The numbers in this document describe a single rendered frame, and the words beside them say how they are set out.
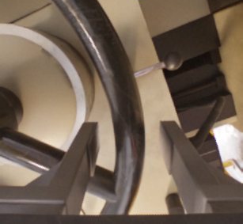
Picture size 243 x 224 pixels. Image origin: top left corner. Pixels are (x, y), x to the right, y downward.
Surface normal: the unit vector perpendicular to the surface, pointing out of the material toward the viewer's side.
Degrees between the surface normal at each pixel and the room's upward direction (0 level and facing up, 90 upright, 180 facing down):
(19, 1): 90
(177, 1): 90
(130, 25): 90
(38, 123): 96
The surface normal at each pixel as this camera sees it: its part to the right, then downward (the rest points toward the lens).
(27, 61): 0.29, -0.14
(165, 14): -0.01, 0.29
